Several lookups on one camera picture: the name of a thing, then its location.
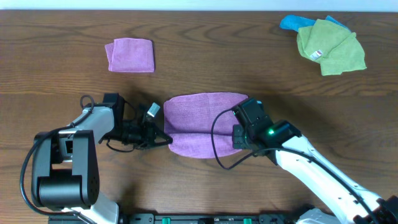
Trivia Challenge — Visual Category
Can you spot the purple cloth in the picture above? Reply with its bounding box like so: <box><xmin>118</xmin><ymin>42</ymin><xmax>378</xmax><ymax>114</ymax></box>
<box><xmin>164</xmin><ymin>92</ymin><xmax>248</xmax><ymax>159</ymax></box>
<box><xmin>104</xmin><ymin>38</ymin><xmax>155</xmax><ymax>73</ymax></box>

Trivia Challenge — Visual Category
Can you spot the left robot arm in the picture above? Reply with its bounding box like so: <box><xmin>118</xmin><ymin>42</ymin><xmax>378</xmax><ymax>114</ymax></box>
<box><xmin>29</xmin><ymin>93</ymin><xmax>173</xmax><ymax>223</ymax></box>

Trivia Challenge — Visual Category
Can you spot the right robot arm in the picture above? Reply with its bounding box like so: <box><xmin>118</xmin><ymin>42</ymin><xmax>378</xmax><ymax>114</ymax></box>
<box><xmin>233</xmin><ymin>120</ymin><xmax>397</xmax><ymax>223</ymax></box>

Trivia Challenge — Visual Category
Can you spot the folded purple cloth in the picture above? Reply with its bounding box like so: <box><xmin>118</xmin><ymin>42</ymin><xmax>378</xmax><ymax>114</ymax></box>
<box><xmin>104</xmin><ymin>38</ymin><xmax>155</xmax><ymax>73</ymax></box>

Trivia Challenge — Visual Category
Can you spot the blue cloth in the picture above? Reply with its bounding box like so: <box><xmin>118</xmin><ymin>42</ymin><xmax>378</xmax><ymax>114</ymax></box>
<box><xmin>279</xmin><ymin>15</ymin><xmax>352</xmax><ymax>34</ymax></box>

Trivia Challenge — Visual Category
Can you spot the green cloth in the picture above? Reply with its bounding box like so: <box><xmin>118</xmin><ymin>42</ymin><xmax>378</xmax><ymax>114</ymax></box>
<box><xmin>297</xmin><ymin>19</ymin><xmax>367</xmax><ymax>76</ymax></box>

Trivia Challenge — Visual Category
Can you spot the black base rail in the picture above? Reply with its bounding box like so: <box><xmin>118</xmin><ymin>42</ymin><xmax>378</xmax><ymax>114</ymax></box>
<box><xmin>48</xmin><ymin>212</ymin><xmax>299</xmax><ymax>224</ymax></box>

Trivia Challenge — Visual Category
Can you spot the right black cable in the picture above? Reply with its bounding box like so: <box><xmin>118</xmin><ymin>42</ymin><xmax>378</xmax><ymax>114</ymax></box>
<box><xmin>210</xmin><ymin>108</ymin><xmax>380</xmax><ymax>224</ymax></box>

